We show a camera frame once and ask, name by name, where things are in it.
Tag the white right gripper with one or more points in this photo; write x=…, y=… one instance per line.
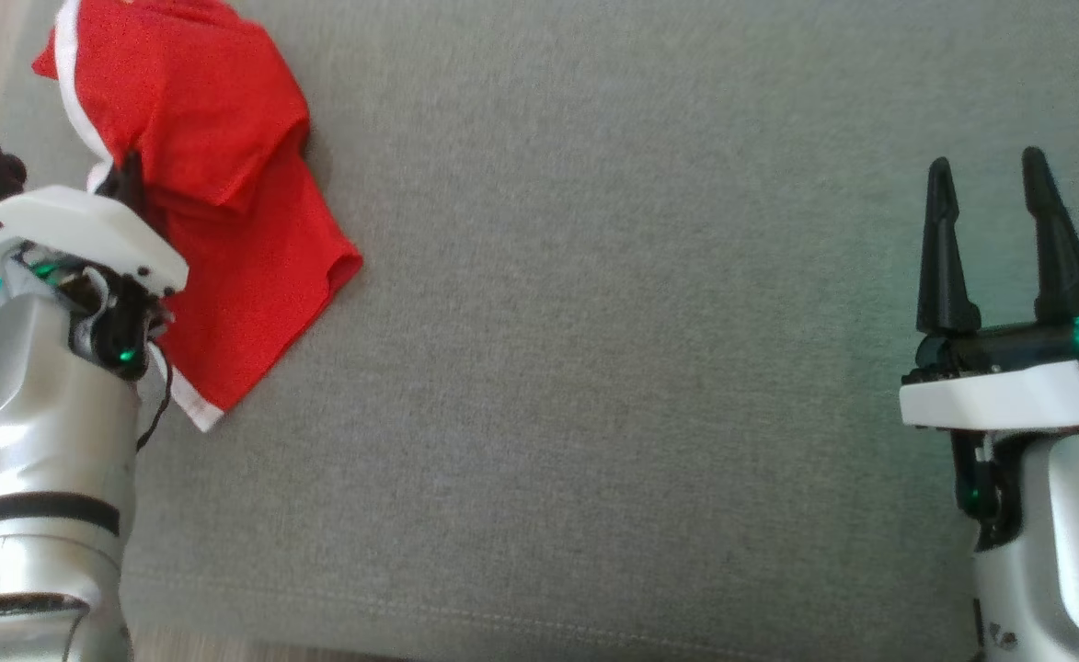
x=1008, y=395

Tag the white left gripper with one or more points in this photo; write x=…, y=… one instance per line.
x=70, y=221

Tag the red shorts with white stripe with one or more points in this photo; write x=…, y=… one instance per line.
x=217, y=138

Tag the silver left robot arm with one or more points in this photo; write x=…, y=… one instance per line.
x=33, y=441

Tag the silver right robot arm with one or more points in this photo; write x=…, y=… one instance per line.
x=1063, y=552

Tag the large grey sofa seat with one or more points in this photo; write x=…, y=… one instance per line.
x=594, y=368

